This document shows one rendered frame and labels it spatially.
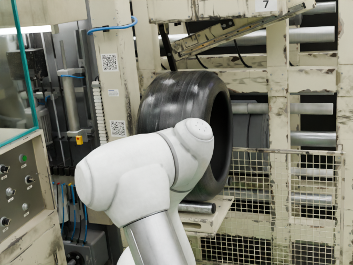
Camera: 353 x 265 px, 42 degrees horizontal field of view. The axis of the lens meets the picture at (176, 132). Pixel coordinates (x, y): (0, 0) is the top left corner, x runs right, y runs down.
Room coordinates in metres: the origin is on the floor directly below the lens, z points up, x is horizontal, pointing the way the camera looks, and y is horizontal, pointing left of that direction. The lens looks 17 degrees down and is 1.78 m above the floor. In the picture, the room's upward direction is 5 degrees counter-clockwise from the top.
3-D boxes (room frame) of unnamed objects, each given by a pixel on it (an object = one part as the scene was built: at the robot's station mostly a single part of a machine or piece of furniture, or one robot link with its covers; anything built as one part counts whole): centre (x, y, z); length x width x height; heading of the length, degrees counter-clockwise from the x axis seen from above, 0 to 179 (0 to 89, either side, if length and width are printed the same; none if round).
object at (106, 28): (2.01, 0.23, 1.66); 0.19 x 0.19 x 0.06; 68
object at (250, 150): (2.15, -0.35, 0.65); 0.90 x 0.02 x 0.70; 68
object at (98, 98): (2.01, 0.32, 1.19); 0.05 x 0.04 x 0.48; 158
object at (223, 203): (1.93, -0.02, 0.80); 0.37 x 0.36 x 0.02; 158
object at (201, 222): (1.80, 0.04, 0.83); 0.36 x 0.09 x 0.06; 68
